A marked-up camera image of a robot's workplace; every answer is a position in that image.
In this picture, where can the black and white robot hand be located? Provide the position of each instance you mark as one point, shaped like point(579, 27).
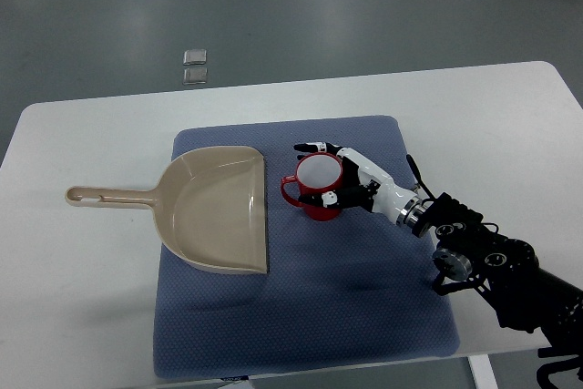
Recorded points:
point(364, 185)

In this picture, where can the red cup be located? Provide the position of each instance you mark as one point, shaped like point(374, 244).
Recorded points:
point(315, 174)

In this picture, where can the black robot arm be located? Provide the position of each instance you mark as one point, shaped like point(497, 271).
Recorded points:
point(472, 254)

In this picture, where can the beige plastic dustpan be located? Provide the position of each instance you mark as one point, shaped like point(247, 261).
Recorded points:
point(209, 208)

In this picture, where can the blue-grey textured mat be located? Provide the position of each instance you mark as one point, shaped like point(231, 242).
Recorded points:
point(356, 289)

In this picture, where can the lower metal floor plate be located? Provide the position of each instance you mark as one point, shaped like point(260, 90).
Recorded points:
point(195, 75)

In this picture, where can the metal floor plate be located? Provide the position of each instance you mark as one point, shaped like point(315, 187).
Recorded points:
point(194, 57)
point(195, 75)

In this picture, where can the white table leg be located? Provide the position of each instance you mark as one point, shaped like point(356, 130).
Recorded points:
point(482, 372)

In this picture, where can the upper metal floor plate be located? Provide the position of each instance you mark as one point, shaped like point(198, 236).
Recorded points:
point(194, 57)

